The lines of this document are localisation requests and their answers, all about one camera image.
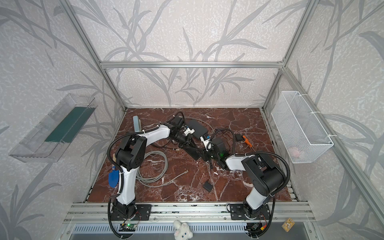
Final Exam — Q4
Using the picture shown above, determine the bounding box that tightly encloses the black network switch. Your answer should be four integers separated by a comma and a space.
181, 140, 207, 162

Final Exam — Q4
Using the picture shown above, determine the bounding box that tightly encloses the black power adapter with cable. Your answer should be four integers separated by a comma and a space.
202, 131, 245, 193

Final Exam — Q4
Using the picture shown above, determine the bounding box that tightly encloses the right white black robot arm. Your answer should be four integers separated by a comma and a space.
200, 137, 291, 219

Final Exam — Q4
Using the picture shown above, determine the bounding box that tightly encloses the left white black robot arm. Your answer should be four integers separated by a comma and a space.
108, 117, 196, 218

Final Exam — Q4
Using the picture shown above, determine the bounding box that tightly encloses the dark grey flat box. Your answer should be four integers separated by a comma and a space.
187, 120, 208, 141

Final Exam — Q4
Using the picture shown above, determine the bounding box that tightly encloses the light blue rectangular block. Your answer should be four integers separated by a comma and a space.
133, 116, 142, 132

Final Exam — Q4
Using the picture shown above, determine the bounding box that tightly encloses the pink object in basket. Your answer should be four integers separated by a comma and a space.
288, 147, 303, 159

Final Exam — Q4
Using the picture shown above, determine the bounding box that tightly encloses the white plush toy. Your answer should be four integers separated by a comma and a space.
173, 221, 194, 240

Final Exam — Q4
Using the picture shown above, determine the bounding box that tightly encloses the green lit controller board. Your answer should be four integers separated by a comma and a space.
119, 223, 138, 233

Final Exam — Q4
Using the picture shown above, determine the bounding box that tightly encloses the orange handled tool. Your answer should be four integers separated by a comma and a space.
242, 135, 254, 150

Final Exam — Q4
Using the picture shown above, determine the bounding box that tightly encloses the coiled grey ethernet cable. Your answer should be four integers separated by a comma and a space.
135, 150, 189, 189

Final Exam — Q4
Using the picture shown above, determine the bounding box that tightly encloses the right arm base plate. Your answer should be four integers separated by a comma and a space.
227, 204, 271, 221

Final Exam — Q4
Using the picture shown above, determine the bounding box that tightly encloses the blue trowel wooden handle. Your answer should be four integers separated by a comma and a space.
108, 164, 120, 188

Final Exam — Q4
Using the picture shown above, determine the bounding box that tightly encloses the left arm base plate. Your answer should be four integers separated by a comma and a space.
109, 203, 152, 221

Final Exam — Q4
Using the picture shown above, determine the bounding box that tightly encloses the white wire mesh basket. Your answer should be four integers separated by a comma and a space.
272, 91, 334, 164

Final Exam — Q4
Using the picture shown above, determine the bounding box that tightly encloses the clear acrylic wall shelf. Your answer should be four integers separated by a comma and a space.
9, 94, 98, 163

